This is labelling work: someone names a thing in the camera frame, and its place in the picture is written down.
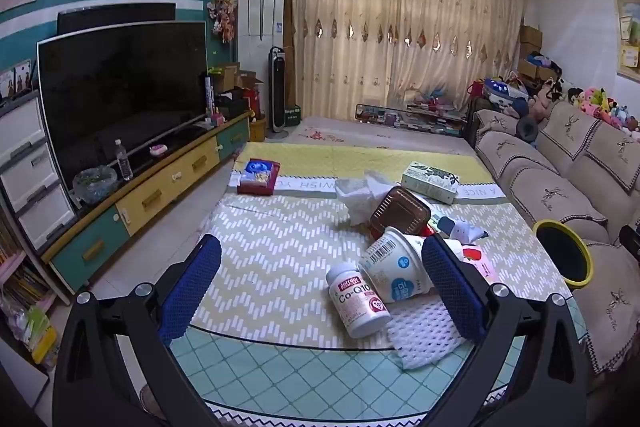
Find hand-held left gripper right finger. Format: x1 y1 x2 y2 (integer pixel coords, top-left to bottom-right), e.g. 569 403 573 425
421 234 588 427

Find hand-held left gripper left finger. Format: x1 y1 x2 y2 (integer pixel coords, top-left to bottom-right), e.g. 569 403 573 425
52 234 223 427

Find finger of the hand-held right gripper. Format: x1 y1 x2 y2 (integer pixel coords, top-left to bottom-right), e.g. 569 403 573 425
619 224 640 264

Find red snack packet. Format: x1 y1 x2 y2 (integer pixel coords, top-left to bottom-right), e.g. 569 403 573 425
460 244 498 283

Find white foam net sleeve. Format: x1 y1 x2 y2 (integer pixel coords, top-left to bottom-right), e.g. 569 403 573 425
385 297 468 370

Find white blue small toy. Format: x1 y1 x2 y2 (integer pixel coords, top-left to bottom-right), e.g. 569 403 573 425
435 216 488 243

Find white yogurt cup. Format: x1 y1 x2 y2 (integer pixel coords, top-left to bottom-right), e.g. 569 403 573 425
359 227 463 303

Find yellow black trash bin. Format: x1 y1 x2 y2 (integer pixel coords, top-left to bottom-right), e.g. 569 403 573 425
532 219 595 290

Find white supplement bottle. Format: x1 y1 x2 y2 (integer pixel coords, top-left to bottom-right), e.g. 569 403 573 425
326 262 392 339

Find brown plastic food container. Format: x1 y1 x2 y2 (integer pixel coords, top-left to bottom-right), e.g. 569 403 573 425
369 186 433 240

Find green patterned paper box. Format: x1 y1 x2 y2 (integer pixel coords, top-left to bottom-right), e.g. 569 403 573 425
400 161 460 206

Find yellow zigzag tablecloth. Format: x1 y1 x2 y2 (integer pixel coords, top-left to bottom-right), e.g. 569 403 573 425
120 142 591 427

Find beige sofa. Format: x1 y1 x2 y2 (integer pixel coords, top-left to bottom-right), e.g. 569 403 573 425
472 99 640 388

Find yellow green television cabinet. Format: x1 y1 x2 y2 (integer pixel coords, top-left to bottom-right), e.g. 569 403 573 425
40 109 253 295

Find glass bowl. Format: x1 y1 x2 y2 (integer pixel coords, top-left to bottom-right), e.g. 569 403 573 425
72 166 118 202

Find clear water bottle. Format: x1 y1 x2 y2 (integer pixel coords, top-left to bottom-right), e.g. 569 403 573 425
114 139 133 181

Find row of plush toys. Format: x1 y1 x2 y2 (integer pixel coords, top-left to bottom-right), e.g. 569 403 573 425
530 79 640 142

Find grey neck pillow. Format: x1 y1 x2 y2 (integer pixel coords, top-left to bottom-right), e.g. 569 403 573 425
517 114 540 140

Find shelf of children's books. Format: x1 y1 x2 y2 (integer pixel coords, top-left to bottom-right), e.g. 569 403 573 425
0 207 61 373

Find low glass table with books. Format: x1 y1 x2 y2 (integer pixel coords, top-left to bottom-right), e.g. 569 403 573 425
355 103 468 138

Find floral floor mat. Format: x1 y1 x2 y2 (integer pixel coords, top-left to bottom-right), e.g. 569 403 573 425
290 116 476 152

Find blue star pattern bag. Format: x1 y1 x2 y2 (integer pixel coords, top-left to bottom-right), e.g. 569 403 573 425
482 77 528 105

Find white plastic drawer unit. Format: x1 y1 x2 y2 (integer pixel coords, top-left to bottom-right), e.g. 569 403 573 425
0 89 78 253

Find large curved television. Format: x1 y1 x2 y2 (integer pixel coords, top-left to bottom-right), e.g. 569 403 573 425
37 21 208 208

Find pile of cardboard boxes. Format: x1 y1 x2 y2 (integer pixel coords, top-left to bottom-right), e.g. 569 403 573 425
210 64 263 118

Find black tower fan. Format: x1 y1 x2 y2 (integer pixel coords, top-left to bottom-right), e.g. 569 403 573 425
267 47 290 138

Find stack of brown cartons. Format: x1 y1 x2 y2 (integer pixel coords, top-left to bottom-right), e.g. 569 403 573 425
517 24 543 80

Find beige embroidered curtain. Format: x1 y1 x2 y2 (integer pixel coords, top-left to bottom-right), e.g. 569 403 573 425
282 0 401 122
395 0 528 138

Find white standing air conditioner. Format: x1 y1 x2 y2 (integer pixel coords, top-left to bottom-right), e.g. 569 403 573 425
237 0 286 118

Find small photo frames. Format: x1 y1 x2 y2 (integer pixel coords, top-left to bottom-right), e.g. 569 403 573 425
0 59 33 100

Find hanging flower decoration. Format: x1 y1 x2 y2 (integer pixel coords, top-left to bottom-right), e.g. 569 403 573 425
207 0 237 44

